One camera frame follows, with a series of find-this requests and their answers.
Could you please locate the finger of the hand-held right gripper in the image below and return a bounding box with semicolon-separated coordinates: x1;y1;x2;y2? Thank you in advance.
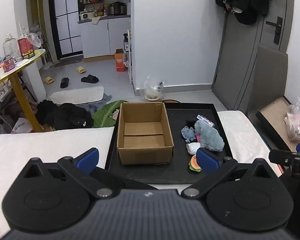
269;144;300;175

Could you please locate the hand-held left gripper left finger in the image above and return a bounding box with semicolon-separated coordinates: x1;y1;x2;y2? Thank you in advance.
22;148;120;200

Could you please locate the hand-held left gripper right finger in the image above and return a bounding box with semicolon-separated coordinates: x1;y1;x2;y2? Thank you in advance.
181;147;278;200

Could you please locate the burger plush toy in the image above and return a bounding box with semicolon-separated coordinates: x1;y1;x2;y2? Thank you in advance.
188;155;202;172

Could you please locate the white packet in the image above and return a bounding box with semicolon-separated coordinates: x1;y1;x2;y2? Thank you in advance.
186;142;200;155

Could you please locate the grey plush toy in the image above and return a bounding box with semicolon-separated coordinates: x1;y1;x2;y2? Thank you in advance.
194;119;225;152

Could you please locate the black tray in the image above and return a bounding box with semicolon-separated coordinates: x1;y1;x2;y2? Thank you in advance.
105;102;238;184

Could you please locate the brown cardboard box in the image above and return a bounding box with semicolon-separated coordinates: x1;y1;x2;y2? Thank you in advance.
117;102;175;165

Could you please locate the small blue-grey plush toy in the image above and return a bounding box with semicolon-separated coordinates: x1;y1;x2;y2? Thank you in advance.
181;126;197;142

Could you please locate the pink plastic bag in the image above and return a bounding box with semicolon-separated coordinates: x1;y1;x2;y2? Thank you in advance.
285;104;300;142

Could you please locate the clear plastic packet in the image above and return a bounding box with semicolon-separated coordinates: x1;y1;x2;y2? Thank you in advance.
197;114;213;127

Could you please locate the black framed board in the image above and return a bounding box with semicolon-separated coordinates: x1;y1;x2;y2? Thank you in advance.
255;96;300;152

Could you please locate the black clothes pile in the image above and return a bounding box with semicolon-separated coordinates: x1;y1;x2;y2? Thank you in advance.
36;100;94;130

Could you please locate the green leaf cartoon rug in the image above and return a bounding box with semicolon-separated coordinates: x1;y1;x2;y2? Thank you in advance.
91;100;129;128

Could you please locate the blue-grey fluffy rug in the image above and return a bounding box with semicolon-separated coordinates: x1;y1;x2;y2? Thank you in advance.
82;94;112;113

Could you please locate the white floor mat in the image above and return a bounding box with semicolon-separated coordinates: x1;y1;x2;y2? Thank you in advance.
49;86;105;105

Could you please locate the white plastic bag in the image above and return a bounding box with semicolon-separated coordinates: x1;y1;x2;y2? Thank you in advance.
11;117;33;133

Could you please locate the grey panel board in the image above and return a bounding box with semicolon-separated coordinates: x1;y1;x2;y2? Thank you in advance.
247;44;289;117

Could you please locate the round yellow table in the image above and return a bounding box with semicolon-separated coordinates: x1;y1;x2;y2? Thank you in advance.
0;49;47;133

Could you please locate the orange cardboard box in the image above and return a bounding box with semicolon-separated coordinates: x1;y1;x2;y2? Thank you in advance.
114;49;127;72

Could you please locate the white shelf rack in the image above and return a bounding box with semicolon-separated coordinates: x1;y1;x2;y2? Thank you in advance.
126;20;135;85

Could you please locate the white power strip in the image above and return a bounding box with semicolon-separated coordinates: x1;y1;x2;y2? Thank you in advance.
0;90;13;103

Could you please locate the grey door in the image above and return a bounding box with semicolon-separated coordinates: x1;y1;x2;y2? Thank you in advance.
211;0;297;110

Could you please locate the white kitchen cabinet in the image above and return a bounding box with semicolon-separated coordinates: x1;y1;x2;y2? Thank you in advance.
77;17;132;59

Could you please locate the red carton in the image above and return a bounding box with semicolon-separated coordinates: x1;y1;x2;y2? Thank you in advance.
17;37;35;58

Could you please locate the clear plastic bag on table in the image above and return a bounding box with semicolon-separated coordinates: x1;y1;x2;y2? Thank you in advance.
25;27;42;48

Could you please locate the clear plastic bottle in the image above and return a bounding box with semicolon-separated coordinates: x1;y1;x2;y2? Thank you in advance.
2;34;18;59

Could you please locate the black framed sliding door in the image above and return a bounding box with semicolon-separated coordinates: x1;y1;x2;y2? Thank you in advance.
49;0;83;58

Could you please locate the black door handle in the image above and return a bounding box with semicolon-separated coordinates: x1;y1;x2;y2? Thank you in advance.
266;17;283;44

